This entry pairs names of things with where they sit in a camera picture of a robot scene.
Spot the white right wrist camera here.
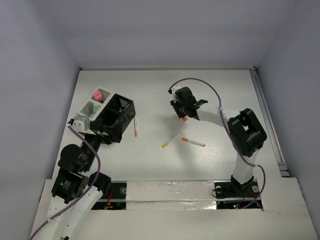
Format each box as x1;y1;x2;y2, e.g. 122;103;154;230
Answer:
168;85;181;95

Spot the black slotted pen holder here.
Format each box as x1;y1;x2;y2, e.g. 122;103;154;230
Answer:
95;93;136;139

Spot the green highlighter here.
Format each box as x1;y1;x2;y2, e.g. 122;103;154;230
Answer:
92;103;100;115

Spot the white slotted container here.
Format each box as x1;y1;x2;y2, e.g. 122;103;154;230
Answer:
76;86;115;121

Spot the white pen pink cap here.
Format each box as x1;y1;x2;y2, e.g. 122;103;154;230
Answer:
134;116;138;137

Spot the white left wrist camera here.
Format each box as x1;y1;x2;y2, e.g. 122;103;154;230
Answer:
67;115;91;133

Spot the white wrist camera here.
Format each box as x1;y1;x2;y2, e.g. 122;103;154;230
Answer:
168;85;181;95
67;115;91;133

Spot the white pen orange cap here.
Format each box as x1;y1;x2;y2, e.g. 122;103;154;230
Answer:
181;137;206;147

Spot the metal rail on right edge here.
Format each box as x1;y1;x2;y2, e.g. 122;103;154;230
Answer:
249;70;291;178

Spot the white pen yellow cap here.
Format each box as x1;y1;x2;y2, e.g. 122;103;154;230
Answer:
161;132;181;148

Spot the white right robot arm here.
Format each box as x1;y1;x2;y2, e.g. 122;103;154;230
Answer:
168;85;267;199

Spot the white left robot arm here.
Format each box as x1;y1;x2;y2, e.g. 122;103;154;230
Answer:
38;116;127;240

